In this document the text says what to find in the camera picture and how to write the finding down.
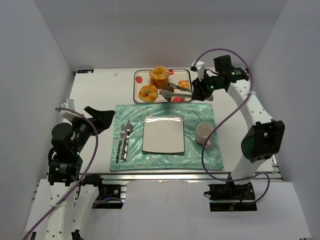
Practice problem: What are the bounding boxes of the round glazed bun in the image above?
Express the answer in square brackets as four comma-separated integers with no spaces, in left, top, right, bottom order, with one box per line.
[138,84,158,103]

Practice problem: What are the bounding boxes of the white square plate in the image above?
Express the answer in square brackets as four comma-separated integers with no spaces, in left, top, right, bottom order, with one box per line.
[142,115,185,154]

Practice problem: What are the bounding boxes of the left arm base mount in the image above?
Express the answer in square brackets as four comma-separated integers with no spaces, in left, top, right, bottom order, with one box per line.
[81,174,125,209]

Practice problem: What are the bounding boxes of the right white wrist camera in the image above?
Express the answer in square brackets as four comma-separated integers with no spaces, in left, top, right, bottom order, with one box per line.
[190,60,206,81]

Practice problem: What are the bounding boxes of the silver table knife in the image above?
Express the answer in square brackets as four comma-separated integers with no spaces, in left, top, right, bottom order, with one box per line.
[121,120,133,161]

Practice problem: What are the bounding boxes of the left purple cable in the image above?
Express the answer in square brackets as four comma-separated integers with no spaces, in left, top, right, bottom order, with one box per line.
[21,106,100,240]

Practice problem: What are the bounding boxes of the brown chocolate croissant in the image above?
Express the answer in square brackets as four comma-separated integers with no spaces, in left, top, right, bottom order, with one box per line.
[160,84,174,103]

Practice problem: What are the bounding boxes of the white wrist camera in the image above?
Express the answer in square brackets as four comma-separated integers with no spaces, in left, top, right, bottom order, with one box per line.
[190,60,206,81]
[58,98,76,122]

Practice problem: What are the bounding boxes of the purple cable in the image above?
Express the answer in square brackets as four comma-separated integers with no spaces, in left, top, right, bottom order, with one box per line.
[21,106,100,240]
[194,48,271,203]

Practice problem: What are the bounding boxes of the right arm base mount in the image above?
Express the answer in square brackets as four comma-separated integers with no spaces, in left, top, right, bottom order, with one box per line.
[204,182,257,212]

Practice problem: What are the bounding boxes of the aluminium table frame rail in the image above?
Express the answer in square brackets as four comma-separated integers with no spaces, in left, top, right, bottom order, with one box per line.
[99,172,236,182]

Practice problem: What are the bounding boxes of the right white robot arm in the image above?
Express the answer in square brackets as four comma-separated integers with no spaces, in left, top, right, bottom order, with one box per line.
[190,55,285,186]

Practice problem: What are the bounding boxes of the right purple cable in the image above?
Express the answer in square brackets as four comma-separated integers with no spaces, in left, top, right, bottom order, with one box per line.
[194,48,271,203]

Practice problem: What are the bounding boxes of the pink ceramic mug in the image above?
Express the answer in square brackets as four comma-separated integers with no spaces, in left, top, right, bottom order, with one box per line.
[195,122,214,148]

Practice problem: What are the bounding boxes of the tall orange muffin bread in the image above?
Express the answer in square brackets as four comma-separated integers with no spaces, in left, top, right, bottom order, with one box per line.
[149,66,170,89]

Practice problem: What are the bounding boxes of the metal serving tongs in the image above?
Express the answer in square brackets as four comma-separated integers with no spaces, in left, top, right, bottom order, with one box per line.
[161,82,215,102]

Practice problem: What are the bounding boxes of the small round bread roll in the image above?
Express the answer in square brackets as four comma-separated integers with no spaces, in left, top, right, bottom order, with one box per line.
[177,80,190,91]

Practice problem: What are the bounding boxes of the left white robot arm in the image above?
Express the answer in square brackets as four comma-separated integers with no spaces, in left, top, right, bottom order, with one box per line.
[44,106,115,240]

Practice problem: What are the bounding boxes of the silver fork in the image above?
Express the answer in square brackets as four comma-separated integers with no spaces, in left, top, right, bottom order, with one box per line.
[115,123,126,163]

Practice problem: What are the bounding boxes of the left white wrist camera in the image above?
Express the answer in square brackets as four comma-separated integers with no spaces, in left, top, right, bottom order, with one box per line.
[58,98,76,122]

